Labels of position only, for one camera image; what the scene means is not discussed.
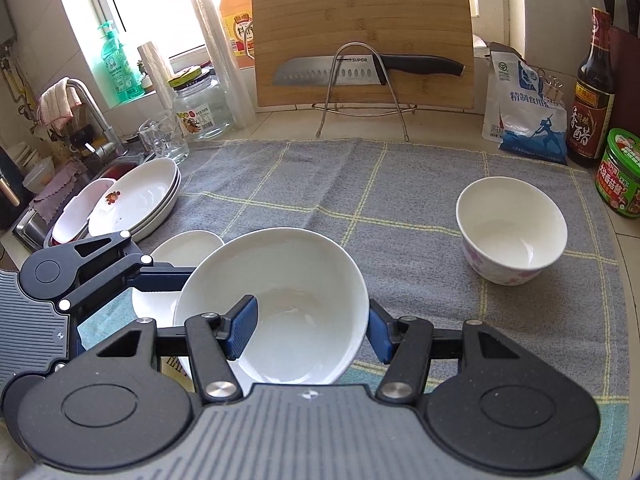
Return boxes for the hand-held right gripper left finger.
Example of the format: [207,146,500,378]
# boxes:
[95,294,261,405]

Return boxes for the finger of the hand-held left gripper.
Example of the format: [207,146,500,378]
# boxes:
[50,231,195,314]
[54,310,86,373]

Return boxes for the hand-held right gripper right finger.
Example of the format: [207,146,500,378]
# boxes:
[367,299,523,405]

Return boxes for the white pink floral bowl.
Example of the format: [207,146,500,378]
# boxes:
[172,227,369,386]
[456,176,569,286]
[131,230,226,328]

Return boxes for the metal sink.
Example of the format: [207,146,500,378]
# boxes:
[12,150,156,253]

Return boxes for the white scalloped dish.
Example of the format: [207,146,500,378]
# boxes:
[51,178,117,244]

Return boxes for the red basin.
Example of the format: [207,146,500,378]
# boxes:
[102,161,141,181]

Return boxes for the grey blue checked towel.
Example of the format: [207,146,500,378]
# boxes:
[77,137,631,466]

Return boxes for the black appliance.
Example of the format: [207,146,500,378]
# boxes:
[0,145,26,231]

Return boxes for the purple dish cloth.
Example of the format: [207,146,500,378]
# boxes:
[32,160,88,223]

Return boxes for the clear glass cup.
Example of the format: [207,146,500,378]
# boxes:
[137,112,191,163]

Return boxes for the white plastic container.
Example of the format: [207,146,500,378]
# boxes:
[22,155,56,193]

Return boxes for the clear glass jar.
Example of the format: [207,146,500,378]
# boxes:
[167,66,235,141]

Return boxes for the metal faucet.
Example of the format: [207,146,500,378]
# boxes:
[65,78,128,158]

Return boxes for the small potted plant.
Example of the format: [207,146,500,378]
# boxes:
[136,60,157,93]

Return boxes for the short plastic wrap roll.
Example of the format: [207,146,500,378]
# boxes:
[137,41,176,116]

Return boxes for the pink cloth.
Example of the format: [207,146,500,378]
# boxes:
[37,77,83,131]

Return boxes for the green dish soap bottle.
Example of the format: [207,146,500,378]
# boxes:
[97,20,146,102]

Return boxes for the tall plastic wrap roll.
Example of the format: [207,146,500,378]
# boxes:
[191,0,258,128]

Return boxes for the white blue salt bag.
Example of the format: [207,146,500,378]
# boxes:
[481,42,569,165]

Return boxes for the green lidded sauce jar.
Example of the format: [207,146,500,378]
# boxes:
[595,128,640,218]

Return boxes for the orange cooking oil bottle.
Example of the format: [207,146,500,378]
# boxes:
[219,0,258,71]

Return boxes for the dark soy sauce bottle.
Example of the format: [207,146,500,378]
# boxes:
[566,7,617,168]

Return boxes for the metal binder clips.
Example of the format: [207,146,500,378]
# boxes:
[537,72,566,106]

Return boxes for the bamboo cutting board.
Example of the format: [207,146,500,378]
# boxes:
[250,0,475,111]

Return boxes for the dark red panel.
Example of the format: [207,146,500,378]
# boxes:
[607,25,640,133]

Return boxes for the metal wire rack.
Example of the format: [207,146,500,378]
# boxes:
[311,41,418,143]

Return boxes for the black handled kitchen knife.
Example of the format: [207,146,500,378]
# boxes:
[273,52,466,87]

